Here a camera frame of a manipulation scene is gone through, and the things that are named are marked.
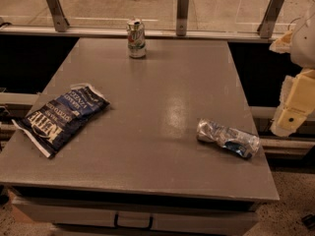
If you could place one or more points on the crushed silver redbull can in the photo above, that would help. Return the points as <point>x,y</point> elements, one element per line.
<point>244,144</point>

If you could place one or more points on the right metal rail bracket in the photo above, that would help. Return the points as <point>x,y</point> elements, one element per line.
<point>266,28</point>

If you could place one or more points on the left metal rail bracket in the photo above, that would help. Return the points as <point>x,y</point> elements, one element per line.
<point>59,20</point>

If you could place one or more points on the white drawer front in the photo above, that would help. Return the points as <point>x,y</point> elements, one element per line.
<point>80,218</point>

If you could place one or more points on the blue kettle chips bag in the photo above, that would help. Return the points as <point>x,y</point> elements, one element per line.
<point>54,124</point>

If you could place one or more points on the middle metal rail bracket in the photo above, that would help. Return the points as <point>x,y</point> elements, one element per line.
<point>182,17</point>

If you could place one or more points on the black drawer handle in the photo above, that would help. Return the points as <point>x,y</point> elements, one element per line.
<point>133,221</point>

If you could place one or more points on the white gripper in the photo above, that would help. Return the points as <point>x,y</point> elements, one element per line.
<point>304,42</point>

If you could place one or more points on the white green 7up can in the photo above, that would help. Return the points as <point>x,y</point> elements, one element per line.
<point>136,38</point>

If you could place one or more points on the metal rail bracket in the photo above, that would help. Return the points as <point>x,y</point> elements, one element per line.
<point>266,28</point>
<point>182,17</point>
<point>59,20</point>

